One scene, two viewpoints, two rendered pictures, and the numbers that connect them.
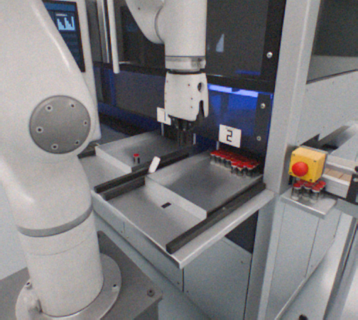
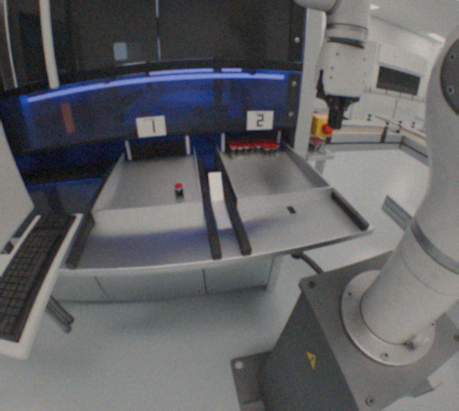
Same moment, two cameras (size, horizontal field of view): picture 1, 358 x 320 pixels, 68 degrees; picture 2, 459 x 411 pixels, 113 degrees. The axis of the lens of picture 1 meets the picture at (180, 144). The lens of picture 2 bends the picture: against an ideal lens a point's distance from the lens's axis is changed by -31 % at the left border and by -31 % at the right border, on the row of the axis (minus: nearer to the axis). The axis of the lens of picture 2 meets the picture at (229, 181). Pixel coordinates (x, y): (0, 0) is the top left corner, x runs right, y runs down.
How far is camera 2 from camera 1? 0.73 m
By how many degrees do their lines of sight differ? 52
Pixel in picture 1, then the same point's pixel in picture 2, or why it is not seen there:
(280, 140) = (309, 111)
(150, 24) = not seen: outside the picture
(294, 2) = not seen: hidden behind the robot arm
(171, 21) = not seen: outside the picture
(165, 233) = (339, 224)
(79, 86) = not seen: outside the picture
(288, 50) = (312, 37)
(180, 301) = (203, 301)
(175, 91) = (350, 65)
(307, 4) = not seen: hidden behind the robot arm
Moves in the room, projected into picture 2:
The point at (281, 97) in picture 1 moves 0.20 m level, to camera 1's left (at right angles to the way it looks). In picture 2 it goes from (309, 75) to (290, 76)
